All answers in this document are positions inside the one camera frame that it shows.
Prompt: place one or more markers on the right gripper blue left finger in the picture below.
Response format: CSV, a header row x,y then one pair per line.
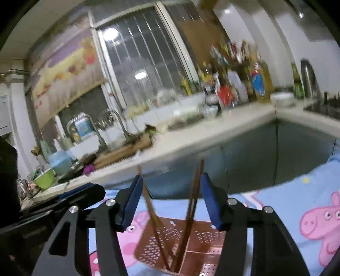
x,y
67,249

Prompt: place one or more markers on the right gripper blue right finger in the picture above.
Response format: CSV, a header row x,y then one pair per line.
x,y
274,250

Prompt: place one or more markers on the brown wooden chopstick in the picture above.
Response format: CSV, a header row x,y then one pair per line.
x,y
155,220
186,234
193,198

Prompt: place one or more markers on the barred kitchen window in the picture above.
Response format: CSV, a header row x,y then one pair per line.
x,y
143,48

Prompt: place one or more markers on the purple cloth rag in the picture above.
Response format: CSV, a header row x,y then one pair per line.
x,y
88,169

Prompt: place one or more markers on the green plastic basin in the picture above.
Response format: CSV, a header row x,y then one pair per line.
x,y
45,180

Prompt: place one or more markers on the Peppa Pig blue tablecloth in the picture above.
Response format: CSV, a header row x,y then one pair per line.
x,y
308,206

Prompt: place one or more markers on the pink perforated utensil basket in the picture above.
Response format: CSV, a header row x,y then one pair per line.
x,y
203,249

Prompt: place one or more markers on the light blue plastic container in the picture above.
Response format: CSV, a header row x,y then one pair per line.
x,y
60,162

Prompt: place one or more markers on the wooden cutting board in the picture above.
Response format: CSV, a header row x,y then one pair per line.
x,y
124,152

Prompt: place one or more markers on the blue white detergent tub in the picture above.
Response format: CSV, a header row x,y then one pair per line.
x,y
84,127

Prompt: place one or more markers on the white ceramic bowl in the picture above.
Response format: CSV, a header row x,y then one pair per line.
x,y
282,99

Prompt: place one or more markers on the black gas stove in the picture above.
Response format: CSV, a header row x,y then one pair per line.
x,y
328,106

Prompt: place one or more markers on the fruit print roller blind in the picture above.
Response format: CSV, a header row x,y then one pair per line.
x,y
63,69

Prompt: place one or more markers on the green glass sauce bottle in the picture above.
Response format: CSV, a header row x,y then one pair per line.
x,y
299,92

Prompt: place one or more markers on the white translucent plastic jug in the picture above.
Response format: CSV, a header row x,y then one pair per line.
x,y
241,88

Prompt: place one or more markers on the stainless steel thermos kettle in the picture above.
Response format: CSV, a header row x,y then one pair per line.
x,y
310,85

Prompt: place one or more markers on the red snack packet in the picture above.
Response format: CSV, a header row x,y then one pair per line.
x,y
226,97

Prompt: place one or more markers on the large cooking oil bottle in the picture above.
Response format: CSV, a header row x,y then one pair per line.
x,y
261,79

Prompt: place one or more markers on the wooden spice shelf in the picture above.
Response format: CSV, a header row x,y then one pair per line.
x,y
227,54

